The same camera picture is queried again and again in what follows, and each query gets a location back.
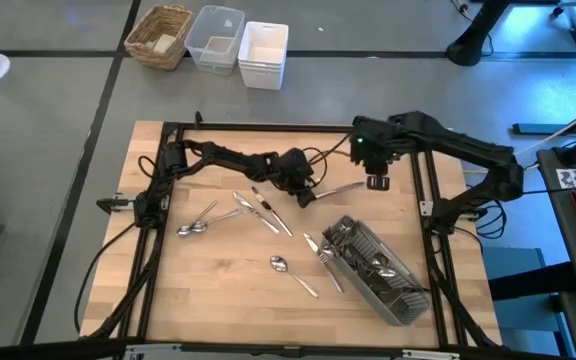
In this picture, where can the silver metal spoon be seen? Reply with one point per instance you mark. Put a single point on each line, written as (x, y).
(184, 231)
(278, 263)
(375, 260)
(199, 228)
(387, 272)

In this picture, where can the grey mesh cutlery caddy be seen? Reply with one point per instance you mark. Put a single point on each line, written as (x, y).
(410, 315)

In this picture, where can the silver metal bracket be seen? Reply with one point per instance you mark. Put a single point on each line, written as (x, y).
(153, 350)
(430, 355)

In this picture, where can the black metal table frame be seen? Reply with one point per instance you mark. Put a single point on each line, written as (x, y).
(293, 127)

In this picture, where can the black floor pedestal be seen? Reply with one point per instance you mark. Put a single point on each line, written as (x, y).
(468, 50)

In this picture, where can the white plastic bin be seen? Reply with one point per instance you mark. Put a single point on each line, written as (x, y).
(263, 75)

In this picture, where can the beige paper pad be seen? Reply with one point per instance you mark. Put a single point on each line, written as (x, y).
(164, 43)

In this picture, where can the black desk crossbar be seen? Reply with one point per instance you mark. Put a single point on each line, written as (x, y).
(528, 282)

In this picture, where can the wicker basket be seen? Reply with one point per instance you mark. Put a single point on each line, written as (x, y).
(143, 40)

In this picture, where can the dark side desk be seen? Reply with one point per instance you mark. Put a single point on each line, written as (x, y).
(568, 240)

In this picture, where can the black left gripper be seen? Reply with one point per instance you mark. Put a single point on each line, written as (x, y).
(295, 170)

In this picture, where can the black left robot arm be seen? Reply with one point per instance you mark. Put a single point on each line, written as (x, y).
(228, 157)

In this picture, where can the white mounting plate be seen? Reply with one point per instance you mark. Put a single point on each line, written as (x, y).
(425, 207)

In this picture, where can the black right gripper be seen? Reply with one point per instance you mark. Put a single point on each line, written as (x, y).
(375, 147)

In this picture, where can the black floor foot bar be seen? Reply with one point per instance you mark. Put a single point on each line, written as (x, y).
(543, 129)

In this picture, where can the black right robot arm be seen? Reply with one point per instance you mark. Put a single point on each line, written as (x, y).
(458, 142)

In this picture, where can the silver metal knife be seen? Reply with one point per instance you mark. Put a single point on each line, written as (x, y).
(343, 190)
(335, 281)
(255, 212)
(280, 222)

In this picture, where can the black front crossbar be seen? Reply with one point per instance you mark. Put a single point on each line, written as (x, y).
(43, 350)

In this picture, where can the clear plastic bin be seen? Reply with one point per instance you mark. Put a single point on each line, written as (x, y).
(193, 30)

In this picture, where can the black table clamp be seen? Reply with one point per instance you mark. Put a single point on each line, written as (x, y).
(113, 204)
(475, 213)

